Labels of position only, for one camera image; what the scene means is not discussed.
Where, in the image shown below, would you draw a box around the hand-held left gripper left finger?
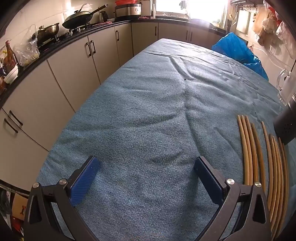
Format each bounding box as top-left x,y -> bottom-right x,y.
23,156 -> 100,241

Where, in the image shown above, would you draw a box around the gas stove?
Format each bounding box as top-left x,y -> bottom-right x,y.
38,22 -> 93,47

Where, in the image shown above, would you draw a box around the blue plastic bag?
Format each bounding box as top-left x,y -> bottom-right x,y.
211,32 -> 269,80

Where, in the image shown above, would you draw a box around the black countertop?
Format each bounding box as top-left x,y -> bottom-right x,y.
0,17 -> 226,107

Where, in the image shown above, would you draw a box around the white cutting board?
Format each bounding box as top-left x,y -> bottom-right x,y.
236,10 -> 250,35

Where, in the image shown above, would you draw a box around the beige base cabinets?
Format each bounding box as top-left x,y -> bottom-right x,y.
0,22 -> 223,181

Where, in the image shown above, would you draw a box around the brown glass bottle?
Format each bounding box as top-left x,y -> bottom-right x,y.
5,40 -> 18,72

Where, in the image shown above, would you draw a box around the silver rice cooker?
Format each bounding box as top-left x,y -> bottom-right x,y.
114,3 -> 142,18

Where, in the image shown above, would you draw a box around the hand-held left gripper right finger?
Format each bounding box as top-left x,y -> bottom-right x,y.
194,156 -> 271,241

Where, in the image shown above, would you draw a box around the wall rack with hooks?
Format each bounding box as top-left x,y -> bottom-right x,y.
230,0 -> 257,12

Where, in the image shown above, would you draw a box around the metal pot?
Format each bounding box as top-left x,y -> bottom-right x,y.
32,22 -> 60,44

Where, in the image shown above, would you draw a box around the kitchen window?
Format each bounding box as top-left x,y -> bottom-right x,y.
156,0 -> 228,21

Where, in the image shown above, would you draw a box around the bunch of bamboo chopsticks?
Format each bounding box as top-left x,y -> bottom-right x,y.
237,115 -> 289,241

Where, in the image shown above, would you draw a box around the white bowl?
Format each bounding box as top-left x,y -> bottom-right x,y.
3,64 -> 19,84

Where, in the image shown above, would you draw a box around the clear hanging plastic bag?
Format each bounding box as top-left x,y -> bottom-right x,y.
258,17 -> 284,50

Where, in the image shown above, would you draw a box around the cardboard box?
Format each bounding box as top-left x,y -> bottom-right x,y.
11,192 -> 29,223

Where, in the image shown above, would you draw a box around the tan hanging bag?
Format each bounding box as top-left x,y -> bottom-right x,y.
252,8 -> 270,35

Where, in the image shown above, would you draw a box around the clear plastic bag with food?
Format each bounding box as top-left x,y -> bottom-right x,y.
13,24 -> 41,67

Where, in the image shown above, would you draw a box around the blue tablecloth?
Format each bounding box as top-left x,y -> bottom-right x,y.
36,38 -> 289,241

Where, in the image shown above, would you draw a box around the black wok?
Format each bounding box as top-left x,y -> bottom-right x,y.
62,3 -> 109,29

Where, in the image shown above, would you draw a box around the dark grey utensil holder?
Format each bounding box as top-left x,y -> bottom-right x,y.
273,93 -> 296,145

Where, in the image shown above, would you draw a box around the glass mug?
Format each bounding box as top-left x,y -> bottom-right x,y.
277,68 -> 295,105

